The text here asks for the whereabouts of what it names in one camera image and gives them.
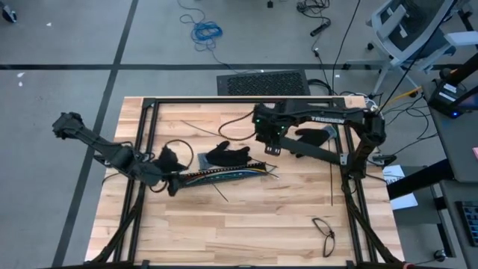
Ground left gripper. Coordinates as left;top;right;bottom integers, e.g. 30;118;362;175
155;146;189;197

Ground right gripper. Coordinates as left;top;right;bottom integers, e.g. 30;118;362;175
253;101;296;156

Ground green cable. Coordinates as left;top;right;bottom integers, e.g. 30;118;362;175
186;170;279;185

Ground black slotted cable raceway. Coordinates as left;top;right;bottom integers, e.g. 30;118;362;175
175;161;270;188

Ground black work glove grey cuff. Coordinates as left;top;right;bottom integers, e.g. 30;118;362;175
294;126;338;158
196;140;253;171

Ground black raceway cover strip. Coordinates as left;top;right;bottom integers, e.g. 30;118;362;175
279;134;343;165

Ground black perforated case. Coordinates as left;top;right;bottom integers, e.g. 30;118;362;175
216;69;312;97

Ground black eyeglasses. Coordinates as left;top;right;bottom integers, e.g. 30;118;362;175
311;217;336;259

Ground white paper sheet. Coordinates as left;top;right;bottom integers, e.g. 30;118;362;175
381;164;419;211

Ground black desk crossbar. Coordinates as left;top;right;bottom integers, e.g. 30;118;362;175
386;158;455;201

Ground grey office chair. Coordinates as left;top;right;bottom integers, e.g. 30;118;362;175
345;0;478;95

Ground black box with labels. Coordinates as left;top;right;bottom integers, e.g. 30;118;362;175
427;78;478;120

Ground grey desk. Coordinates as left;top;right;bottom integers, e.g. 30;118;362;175
438;179;478;269
421;80;478;184

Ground black stand pole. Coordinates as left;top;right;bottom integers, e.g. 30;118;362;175
438;52;478;87

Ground black keyboard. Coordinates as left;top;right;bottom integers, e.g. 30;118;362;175
455;200;478;247

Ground black coiled floor cable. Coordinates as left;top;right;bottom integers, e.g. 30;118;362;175
308;78;333;96

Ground black aluminium frame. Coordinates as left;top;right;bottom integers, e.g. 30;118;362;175
91;96;403;269

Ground black floor cable bundle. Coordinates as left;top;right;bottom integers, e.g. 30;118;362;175
296;0;332;37

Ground thin black hanging cable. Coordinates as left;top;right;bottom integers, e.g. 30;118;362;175
373;0;459;117
330;0;362;94

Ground blue coiled floor cable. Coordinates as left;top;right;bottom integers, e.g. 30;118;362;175
176;0;225;53

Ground yellow floor cable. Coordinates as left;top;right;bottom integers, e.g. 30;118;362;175
384;86;423;108

